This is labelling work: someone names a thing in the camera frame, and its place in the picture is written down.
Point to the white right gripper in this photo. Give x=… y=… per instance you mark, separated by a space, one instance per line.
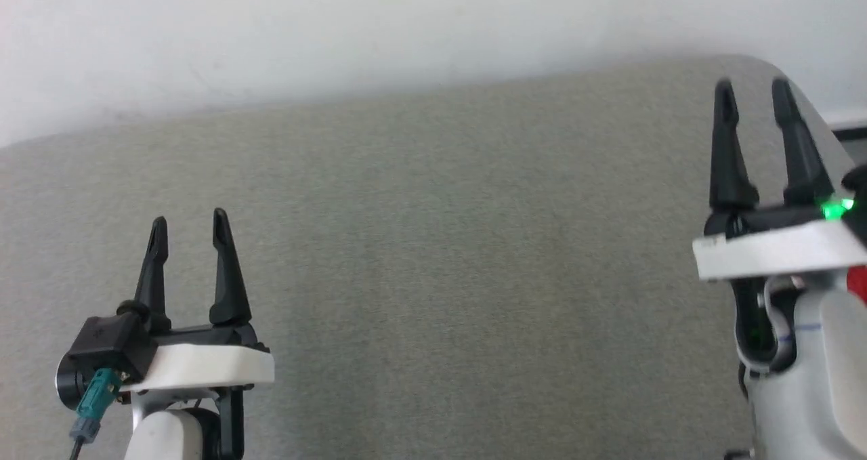
x=779 y=250

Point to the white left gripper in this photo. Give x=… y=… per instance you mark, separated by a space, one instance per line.
x=203 y=368

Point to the red garment with white trim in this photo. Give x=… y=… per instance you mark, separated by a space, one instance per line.
x=859 y=285

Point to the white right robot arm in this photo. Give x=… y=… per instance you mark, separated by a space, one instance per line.
x=813 y=379

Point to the white baseboard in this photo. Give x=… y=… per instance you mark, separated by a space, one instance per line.
x=847 y=120

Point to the black floor edge strip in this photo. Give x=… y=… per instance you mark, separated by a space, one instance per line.
x=853 y=135

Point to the grey fabric sofa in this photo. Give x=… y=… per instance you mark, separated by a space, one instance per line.
x=440 y=257

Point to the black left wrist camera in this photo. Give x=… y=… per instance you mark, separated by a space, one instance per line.
x=112 y=345

